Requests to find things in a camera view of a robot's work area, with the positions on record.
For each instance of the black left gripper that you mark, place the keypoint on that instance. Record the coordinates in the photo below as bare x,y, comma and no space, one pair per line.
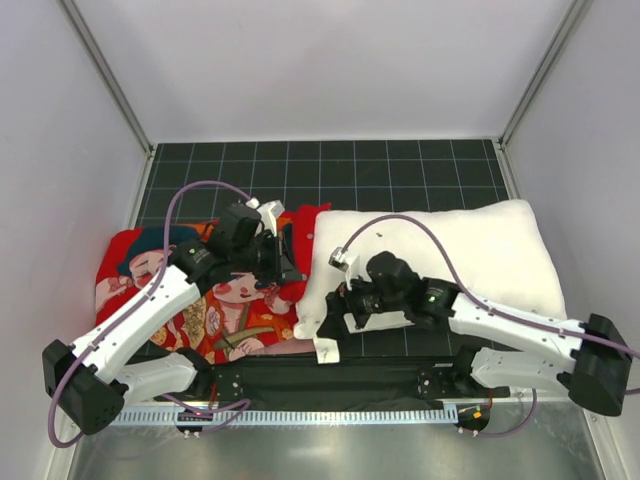
279,256

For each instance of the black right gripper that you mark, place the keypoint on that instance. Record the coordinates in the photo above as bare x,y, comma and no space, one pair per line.
343,305

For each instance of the red cartoon print pillowcase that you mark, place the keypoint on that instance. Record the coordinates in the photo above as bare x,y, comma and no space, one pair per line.
238,317

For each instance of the white pillow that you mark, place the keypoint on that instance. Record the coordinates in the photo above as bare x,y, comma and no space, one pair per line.
496,250

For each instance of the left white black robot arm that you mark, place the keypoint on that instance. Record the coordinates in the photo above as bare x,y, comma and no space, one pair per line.
178,301

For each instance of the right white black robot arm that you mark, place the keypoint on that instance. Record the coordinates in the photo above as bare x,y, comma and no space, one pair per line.
589,360

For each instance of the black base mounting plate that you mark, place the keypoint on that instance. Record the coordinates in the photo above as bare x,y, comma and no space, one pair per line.
299,383

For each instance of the black grid cutting mat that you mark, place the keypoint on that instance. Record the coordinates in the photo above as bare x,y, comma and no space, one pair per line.
195,183

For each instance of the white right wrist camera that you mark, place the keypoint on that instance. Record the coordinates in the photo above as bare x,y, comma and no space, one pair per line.
346,262

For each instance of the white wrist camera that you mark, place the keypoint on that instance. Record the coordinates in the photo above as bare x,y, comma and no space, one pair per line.
269,213
346,262

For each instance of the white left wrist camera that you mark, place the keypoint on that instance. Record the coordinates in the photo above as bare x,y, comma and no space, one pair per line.
269,213

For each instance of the white slotted cable duct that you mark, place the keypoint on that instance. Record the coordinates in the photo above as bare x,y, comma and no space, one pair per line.
166,415

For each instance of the left aluminium frame post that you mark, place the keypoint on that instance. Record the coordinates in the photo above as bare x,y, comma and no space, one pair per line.
100,63

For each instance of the aluminium frame post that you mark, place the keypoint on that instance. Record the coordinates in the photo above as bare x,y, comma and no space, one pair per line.
566,29
100,63

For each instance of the right aluminium frame post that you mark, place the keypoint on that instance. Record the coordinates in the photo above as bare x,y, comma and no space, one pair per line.
566,29

